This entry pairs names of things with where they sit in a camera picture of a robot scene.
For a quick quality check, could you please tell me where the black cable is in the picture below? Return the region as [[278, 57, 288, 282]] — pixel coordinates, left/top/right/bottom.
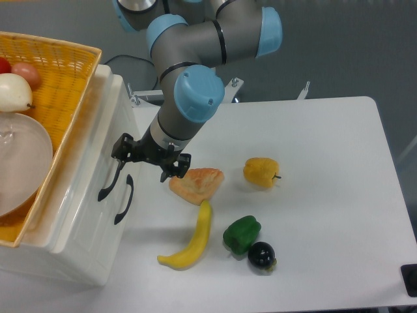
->
[[103, 53, 160, 90]]

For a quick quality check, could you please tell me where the beige plate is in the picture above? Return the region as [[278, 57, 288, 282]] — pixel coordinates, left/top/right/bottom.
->
[[1, 113, 53, 216]]

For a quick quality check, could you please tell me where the middle metal table bracket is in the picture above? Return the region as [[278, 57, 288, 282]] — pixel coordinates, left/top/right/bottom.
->
[[222, 77, 244, 104]]

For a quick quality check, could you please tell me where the dark purple eggplant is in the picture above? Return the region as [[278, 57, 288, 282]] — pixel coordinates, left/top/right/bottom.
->
[[248, 241, 277, 272]]

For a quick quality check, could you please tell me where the black corner device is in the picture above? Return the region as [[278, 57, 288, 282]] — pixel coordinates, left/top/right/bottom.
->
[[400, 264, 417, 297]]

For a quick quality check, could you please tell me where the metal table bracket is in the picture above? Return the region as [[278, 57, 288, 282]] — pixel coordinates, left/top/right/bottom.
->
[[222, 77, 244, 104], [127, 83, 141, 108], [297, 81, 310, 100]]

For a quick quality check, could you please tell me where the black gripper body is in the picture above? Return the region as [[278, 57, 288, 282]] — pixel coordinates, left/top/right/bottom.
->
[[132, 128, 180, 166]]

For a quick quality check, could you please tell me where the yellow banana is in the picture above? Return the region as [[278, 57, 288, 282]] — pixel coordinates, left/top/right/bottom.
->
[[157, 200, 212, 270]]

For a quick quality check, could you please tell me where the yellow woven basket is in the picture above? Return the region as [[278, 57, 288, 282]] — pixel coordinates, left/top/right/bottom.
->
[[1, 31, 102, 248]]

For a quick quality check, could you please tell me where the white drawer cabinet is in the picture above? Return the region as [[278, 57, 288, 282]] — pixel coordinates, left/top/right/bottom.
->
[[1, 65, 140, 286]]

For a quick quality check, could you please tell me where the toasted bread slice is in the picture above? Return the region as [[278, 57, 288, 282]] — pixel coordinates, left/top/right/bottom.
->
[[169, 168, 224, 205]]

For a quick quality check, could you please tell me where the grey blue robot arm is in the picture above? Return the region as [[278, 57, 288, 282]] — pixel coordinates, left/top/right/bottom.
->
[[111, 1, 283, 179]]

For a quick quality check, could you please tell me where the red tomato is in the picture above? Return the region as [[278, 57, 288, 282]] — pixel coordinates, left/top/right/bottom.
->
[[0, 57, 12, 74]]

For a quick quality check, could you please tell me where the left metal table bracket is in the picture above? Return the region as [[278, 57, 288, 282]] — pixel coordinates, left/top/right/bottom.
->
[[127, 83, 141, 108]]

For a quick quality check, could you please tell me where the white pear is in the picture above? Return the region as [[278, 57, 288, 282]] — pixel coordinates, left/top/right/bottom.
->
[[1, 73, 35, 113]]

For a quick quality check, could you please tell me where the right metal table bracket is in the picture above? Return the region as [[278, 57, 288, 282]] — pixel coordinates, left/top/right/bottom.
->
[[297, 81, 310, 100]]

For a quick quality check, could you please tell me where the lower white drawer black handle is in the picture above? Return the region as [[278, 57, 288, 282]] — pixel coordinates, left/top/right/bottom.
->
[[113, 174, 134, 225]]

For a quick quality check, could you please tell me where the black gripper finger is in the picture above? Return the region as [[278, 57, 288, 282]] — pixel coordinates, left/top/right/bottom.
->
[[160, 153, 192, 183], [111, 133, 136, 173]]

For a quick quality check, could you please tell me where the yellow bell pepper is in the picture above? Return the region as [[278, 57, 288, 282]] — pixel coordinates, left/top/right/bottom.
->
[[243, 157, 281, 188]]

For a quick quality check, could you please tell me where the green bell pepper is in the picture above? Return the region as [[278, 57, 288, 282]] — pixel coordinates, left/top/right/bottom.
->
[[223, 215, 261, 255]]

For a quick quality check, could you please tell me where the pink peach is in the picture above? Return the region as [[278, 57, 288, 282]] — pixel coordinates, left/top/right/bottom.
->
[[11, 63, 42, 90]]

